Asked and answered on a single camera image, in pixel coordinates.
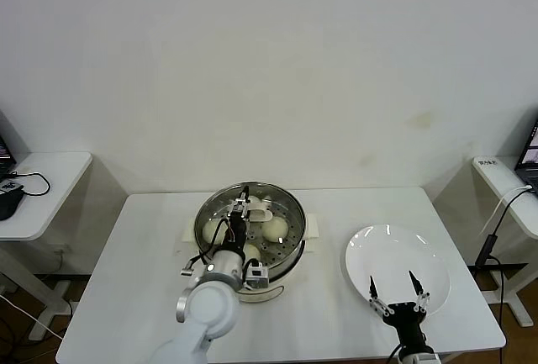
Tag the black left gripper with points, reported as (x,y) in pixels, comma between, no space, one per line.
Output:
(237,233)

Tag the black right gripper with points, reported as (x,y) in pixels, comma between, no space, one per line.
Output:
(405,322)

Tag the white steamed baozi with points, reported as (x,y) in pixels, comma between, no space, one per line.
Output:
(275,229)
(252,250)
(209,233)
(254,201)

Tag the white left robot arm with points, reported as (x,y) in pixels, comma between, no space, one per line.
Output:
(210,309)

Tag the white round plate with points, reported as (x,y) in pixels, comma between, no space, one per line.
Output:
(391,254)

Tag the cream electric cooker pot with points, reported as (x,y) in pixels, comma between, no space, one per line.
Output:
(313,233)

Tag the white label sticker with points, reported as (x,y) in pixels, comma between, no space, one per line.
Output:
(487,162)

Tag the laptop showing video window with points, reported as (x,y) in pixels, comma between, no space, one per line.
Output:
(529,158)

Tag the black computer mouse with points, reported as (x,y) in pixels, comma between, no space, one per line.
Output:
(8,204)

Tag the black white patterned card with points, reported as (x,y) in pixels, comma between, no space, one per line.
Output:
(8,187)

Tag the laptop with dark screen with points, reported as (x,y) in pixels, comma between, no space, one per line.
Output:
(4,149)

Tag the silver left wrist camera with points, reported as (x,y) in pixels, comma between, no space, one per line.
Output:
(257,275)

